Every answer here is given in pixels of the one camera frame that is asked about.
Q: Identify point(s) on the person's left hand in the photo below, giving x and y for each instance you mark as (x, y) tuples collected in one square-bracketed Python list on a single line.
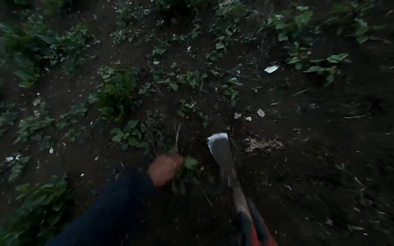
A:
[(162, 169)]

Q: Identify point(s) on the person's right hand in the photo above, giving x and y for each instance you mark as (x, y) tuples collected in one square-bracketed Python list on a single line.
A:
[(255, 229)]

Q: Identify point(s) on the person's left fingers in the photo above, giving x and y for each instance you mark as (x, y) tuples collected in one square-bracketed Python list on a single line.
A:
[(175, 160)]

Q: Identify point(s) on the person's right fingers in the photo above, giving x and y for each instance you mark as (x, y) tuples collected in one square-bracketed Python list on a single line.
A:
[(245, 227)]

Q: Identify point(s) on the leafy weed with pale stem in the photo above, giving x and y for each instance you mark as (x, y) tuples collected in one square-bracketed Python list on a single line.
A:
[(190, 163)]

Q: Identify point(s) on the person's left forearm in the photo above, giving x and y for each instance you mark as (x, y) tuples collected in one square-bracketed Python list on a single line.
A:
[(115, 208)]

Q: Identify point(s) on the dry straw-coloured plant clump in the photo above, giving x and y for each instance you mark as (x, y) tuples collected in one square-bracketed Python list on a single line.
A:
[(262, 144)]

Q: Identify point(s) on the patch of green plants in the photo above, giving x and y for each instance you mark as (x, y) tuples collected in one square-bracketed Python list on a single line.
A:
[(116, 92)]

